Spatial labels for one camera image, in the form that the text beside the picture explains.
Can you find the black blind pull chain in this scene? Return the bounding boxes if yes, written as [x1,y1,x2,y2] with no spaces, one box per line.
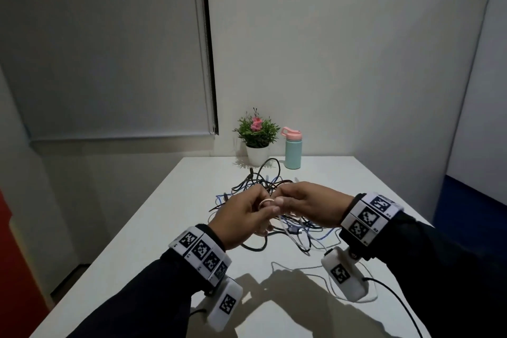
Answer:
[200,0,219,136]

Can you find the person's left hand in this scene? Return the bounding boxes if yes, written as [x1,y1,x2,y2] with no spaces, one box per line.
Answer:
[208,184,281,252]

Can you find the blue panel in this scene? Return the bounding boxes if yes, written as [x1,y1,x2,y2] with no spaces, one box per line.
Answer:
[433,174,507,269]

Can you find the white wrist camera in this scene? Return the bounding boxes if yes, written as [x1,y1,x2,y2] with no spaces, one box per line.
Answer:
[320,247,369,303]
[205,276,244,333]

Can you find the person's right hand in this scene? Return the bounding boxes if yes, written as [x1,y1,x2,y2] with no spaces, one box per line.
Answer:
[273,181,355,229]

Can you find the person's left forearm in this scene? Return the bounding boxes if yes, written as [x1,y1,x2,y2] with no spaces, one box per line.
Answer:
[67,226,226,338]

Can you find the grey roller blind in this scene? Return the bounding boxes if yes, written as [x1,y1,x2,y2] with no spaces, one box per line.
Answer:
[0,0,213,142]

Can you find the potted plant with pink flower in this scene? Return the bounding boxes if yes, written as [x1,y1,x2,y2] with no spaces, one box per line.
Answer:
[233,107,282,168]

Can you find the person's right forearm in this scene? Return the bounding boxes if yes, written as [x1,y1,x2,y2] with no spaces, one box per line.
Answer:
[340,193,507,338]

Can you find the red cabinet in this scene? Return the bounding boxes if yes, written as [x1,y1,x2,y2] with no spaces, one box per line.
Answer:
[0,190,51,338]

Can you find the white marker wristband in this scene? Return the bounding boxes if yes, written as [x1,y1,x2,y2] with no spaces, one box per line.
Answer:
[169,226,233,288]
[341,193,404,247]

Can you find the mint bottle with pink lid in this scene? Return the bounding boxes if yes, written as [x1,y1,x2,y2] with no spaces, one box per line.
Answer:
[280,126,303,170]

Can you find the black tangled cable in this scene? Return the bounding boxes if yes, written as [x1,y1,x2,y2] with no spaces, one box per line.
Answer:
[208,157,314,252]

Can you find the white thin cable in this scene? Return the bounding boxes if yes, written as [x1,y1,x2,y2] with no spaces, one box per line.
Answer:
[271,227,379,305]

